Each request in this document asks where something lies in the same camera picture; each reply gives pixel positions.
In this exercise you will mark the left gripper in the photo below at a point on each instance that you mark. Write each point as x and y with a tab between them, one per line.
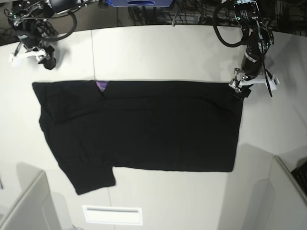
241	81

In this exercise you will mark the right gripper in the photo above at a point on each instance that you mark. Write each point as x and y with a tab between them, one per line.
40	52

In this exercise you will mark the black T-shirt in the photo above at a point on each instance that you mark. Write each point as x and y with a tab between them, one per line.
92	127

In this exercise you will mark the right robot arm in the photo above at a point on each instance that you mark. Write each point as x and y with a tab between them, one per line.
30	24

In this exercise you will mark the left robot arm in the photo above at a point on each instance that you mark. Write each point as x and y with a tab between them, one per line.
258	38

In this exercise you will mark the blue box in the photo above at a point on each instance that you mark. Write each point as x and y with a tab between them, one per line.
130	3

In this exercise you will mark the black keyboard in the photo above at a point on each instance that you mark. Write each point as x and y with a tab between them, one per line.
300	175

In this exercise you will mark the grey right partition panel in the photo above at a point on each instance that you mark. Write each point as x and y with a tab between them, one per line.
277	202

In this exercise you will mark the grey partition panel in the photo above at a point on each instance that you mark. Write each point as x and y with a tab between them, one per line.
277	202
34	208

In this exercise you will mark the grey left partition panel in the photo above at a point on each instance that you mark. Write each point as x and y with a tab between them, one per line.
34	208

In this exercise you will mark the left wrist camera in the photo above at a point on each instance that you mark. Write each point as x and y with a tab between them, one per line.
273	82

